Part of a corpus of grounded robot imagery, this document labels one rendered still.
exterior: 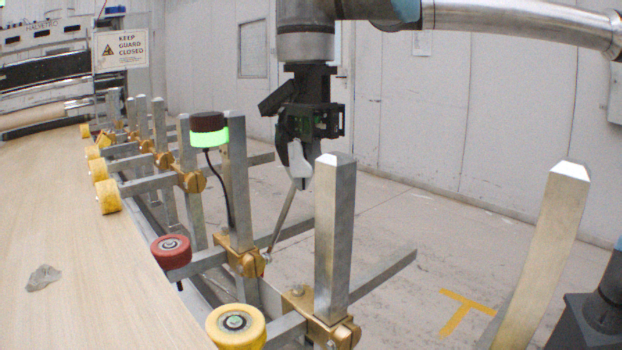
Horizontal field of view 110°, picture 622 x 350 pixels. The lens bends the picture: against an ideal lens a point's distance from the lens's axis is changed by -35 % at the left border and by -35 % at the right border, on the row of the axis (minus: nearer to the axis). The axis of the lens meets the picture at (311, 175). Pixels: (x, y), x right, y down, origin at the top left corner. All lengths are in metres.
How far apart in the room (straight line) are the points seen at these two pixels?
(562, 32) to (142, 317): 0.84
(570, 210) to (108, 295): 0.58
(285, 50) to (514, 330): 0.45
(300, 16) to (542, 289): 0.44
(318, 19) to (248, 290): 0.53
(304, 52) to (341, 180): 0.20
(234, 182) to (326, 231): 0.24
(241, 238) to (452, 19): 0.56
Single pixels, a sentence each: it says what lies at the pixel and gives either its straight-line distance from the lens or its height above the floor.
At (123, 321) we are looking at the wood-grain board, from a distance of 0.50.
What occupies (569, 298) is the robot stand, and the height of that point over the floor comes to 0.60.
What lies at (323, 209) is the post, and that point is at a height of 1.05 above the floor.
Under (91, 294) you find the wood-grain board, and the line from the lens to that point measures 0.57.
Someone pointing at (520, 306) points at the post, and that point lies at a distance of 0.30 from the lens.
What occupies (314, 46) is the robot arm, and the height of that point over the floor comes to 1.24.
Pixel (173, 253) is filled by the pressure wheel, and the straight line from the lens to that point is 0.61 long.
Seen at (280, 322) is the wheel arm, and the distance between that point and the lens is 0.51.
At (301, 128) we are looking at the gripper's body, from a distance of 0.49.
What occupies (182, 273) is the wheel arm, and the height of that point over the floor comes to 0.84.
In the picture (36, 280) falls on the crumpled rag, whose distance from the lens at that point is 0.65.
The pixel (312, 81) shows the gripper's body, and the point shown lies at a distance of 0.49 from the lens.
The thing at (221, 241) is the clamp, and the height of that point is 0.87.
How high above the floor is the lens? 1.21
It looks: 19 degrees down
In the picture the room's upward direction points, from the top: straight up
